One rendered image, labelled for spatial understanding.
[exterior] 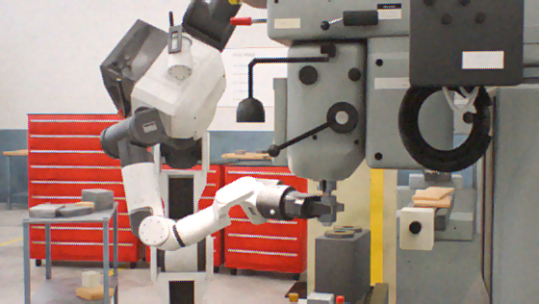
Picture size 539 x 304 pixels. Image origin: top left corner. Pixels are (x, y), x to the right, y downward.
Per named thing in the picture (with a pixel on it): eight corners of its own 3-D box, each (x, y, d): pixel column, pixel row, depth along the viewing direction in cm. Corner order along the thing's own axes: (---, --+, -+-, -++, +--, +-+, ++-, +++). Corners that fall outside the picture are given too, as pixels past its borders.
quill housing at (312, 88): (281, 180, 168) (281, 39, 166) (296, 173, 188) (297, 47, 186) (365, 182, 164) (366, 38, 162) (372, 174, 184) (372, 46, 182)
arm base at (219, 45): (174, 37, 223) (175, 28, 212) (193, 0, 225) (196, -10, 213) (218, 61, 225) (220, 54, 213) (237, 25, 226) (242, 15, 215)
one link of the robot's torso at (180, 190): (157, 269, 248) (157, 132, 249) (209, 268, 249) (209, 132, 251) (153, 275, 232) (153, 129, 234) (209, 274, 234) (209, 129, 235)
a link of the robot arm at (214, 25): (209, -17, 219) (189, 22, 223) (205, -14, 211) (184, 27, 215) (243, 2, 220) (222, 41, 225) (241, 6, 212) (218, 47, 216)
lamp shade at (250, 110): (235, 122, 183) (235, 97, 183) (264, 122, 184) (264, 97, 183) (236, 122, 176) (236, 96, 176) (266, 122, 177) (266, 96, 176)
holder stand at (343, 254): (314, 300, 217) (314, 233, 216) (333, 284, 238) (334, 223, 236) (353, 304, 213) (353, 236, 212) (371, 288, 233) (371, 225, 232)
